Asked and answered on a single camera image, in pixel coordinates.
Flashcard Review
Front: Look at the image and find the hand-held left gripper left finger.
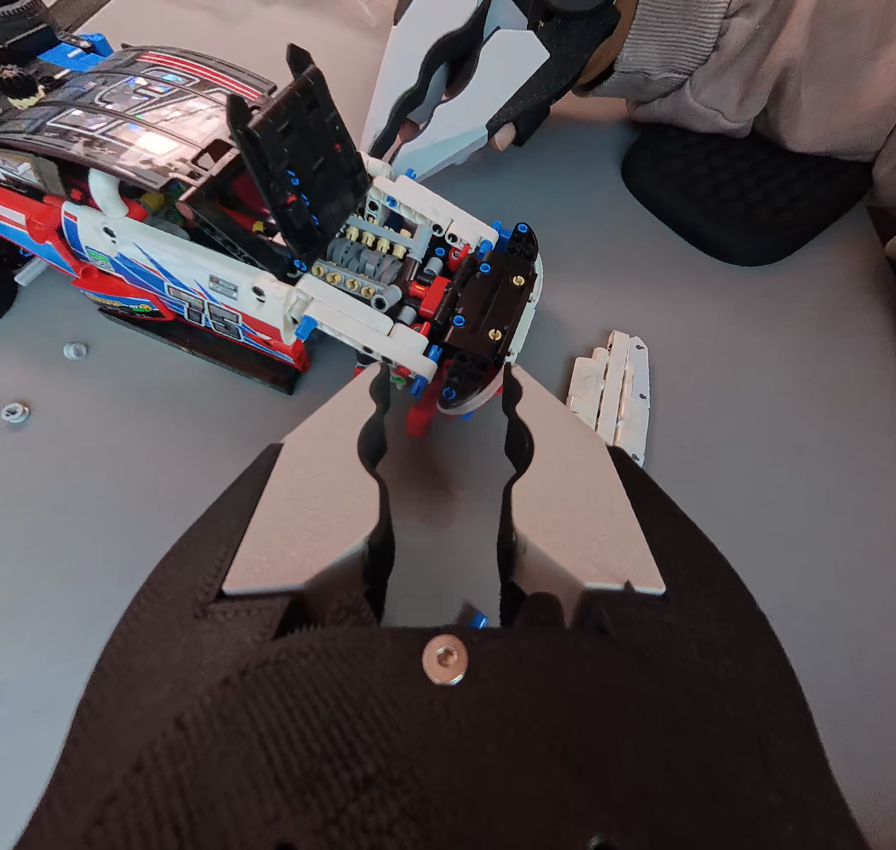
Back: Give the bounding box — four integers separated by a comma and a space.
221, 362, 394, 628

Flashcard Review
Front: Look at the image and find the toy brick race car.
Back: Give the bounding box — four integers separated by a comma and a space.
0, 31, 544, 439

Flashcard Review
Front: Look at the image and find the person's right forearm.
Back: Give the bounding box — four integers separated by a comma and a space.
574, 0, 896, 165

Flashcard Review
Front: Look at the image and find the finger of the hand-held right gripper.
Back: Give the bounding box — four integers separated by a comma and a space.
359, 0, 485, 160
388, 0, 554, 184

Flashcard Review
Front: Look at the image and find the white brick panel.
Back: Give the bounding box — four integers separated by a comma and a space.
565, 330, 651, 467

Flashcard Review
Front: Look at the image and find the black mesh pad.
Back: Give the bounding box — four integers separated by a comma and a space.
621, 121, 877, 268

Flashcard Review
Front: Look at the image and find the person's beige jacket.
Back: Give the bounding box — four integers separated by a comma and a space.
867, 160, 896, 270

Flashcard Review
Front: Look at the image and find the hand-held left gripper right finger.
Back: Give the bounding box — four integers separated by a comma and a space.
497, 362, 667, 628

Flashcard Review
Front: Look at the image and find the black toy tire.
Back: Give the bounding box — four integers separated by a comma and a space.
0, 0, 51, 48

